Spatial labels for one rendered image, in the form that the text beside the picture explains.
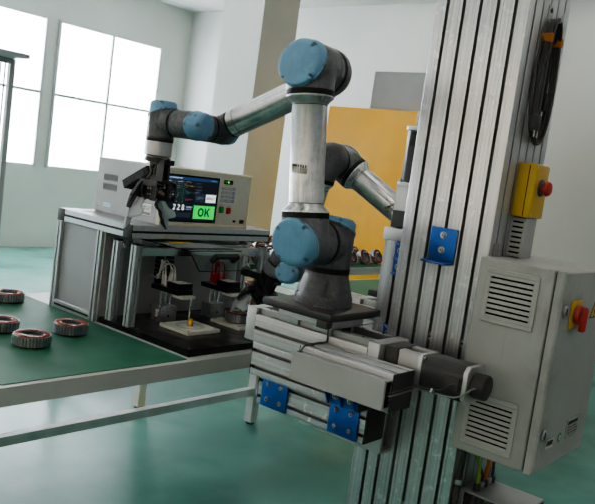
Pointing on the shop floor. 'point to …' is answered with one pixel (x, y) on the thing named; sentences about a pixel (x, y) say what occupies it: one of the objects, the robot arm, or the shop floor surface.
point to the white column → (266, 42)
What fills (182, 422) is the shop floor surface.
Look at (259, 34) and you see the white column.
